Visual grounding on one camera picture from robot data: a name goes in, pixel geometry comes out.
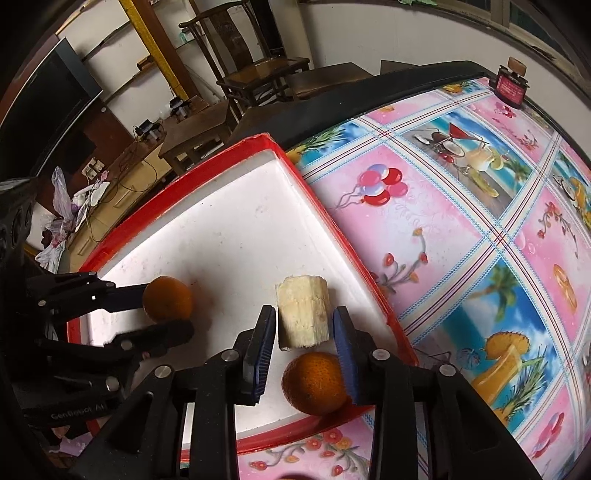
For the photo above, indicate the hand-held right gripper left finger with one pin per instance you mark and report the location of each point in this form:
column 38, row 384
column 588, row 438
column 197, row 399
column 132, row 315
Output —
column 258, row 357

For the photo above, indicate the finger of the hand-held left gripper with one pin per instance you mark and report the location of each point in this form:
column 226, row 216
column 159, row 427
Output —
column 161, row 334
column 120, row 296

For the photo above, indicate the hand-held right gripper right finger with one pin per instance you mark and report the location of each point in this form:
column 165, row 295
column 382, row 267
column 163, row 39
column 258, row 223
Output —
column 344, row 357

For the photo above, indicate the orange mandarin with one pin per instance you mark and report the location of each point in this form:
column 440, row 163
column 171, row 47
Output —
column 314, row 383
column 167, row 297

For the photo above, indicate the peeled sugarcane piece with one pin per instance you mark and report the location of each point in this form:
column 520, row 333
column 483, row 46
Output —
column 302, row 309

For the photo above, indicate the red and white tray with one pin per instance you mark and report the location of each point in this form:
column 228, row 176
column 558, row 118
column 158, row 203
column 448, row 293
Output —
column 231, row 221

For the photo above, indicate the crumpled plastic bag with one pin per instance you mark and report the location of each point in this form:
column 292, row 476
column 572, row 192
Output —
column 62, row 203

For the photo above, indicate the low wooden cabinet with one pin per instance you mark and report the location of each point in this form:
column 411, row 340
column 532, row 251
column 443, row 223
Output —
column 120, row 184

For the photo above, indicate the white power strip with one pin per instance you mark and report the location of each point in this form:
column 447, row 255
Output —
column 94, row 166

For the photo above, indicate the pink printed tablecloth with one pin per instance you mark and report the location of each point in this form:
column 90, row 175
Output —
column 415, row 221

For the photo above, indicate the black charger device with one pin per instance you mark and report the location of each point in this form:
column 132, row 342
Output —
column 150, row 129
column 180, row 106

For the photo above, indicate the small dark wooden table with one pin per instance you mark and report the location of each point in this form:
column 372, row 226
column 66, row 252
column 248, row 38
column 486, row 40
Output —
column 198, row 133

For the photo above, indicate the black flat television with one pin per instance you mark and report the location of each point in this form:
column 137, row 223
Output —
column 51, row 92

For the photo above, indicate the dark wooden armchair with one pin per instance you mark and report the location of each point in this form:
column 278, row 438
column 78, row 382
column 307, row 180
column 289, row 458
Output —
column 258, row 69

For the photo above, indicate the teal box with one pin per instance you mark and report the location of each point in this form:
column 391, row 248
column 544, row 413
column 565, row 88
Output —
column 188, row 34

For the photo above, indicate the dark wooden stool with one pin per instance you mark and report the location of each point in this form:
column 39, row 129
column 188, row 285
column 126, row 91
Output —
column 323, row 77

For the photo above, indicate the small red jar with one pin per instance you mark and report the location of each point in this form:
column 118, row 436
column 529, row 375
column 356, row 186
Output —
column 510, row 88

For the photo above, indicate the green cloth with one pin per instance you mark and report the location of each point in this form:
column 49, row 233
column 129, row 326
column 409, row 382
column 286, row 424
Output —
column 413, row 2

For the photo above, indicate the wooden wall shelf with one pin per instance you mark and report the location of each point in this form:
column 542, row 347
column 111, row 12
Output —
column 152, row 46

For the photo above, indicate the window frame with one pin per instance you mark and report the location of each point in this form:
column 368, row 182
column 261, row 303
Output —
column 531, row 23

